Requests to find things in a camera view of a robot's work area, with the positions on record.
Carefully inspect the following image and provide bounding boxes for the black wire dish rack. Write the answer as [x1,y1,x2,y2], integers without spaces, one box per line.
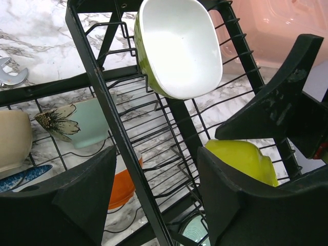
[0,0,303,246]

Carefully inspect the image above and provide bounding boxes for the white square bowl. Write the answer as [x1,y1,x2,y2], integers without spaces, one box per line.
[134,1,223,99]

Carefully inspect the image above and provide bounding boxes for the beige floral bowl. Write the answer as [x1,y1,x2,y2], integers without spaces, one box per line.
[1,110,33,172]

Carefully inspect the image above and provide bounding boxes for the silver wrench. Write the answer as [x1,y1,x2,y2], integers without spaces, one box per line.
[0,56,29,87]

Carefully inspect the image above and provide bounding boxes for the blue floral bowl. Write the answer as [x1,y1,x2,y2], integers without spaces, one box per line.
[1,165,53,193]

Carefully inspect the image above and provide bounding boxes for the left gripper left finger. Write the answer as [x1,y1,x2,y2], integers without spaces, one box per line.
[1,147,116,245]

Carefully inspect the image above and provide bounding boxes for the pink plastic storage box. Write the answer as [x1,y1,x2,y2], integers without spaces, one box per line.
[209,0,328,70]

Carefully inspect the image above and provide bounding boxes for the yellow-green bowl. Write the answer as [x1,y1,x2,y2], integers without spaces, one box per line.
[205,139,279,187]

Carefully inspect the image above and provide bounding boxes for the black rimmed bowl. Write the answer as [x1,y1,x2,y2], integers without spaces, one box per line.
[179,215,211,246]

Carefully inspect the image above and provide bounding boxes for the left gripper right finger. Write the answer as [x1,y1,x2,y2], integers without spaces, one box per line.
[198,147,327,245]

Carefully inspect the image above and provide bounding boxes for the orange bowl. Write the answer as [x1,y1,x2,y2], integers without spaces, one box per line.
[108,155,135,210]

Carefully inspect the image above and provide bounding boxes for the mint green floral bowl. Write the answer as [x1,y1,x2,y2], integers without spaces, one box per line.
[34,97,109,149]

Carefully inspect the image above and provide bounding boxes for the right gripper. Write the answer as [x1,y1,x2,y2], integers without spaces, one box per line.
[215,34,327,163]

